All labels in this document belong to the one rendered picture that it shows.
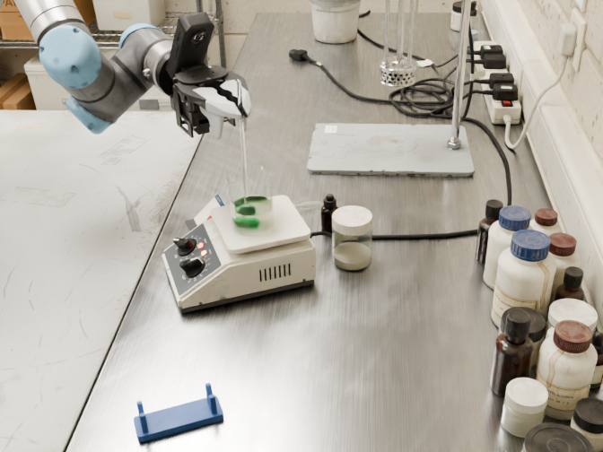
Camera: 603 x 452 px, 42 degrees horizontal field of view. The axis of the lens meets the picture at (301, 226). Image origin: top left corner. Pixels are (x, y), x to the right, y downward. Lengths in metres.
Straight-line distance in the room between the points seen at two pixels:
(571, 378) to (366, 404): 0.23
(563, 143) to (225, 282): 0.60
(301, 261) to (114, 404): 0.32
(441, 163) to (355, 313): 0.45
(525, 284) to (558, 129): 0.43
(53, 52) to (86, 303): 0.35
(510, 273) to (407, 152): 0.52
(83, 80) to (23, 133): 0.58
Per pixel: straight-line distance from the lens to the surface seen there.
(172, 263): 1.14
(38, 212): 1.39
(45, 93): 3.48
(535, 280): 1.01
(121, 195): 1.40
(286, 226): 1.10
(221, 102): 1.04
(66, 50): 1.12
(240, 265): 1.06
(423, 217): 1.29
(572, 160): 1.28
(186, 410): 0.94
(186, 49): 1.12
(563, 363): 0.91
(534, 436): 0.84
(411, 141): 1.51
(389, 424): 0.93
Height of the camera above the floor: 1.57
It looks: 32 degrees down
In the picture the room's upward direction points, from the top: 2 degrees counter-clockwise
